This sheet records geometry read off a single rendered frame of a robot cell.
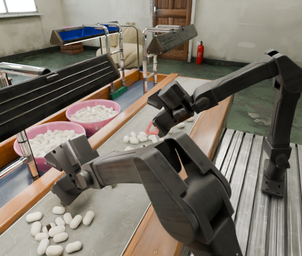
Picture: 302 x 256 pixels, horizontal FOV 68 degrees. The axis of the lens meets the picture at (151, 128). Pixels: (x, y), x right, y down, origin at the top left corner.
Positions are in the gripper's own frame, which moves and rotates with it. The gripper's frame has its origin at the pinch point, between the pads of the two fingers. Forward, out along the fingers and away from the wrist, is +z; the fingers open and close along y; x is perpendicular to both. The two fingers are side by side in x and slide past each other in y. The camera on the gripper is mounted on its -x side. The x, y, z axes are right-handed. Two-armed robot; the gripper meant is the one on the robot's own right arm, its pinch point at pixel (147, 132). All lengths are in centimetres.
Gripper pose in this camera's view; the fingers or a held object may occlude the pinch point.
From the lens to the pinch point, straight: 83.5
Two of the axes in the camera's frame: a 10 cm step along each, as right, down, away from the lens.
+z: -7.0, 4.0, 5.9
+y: -4.1, 4.6, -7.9
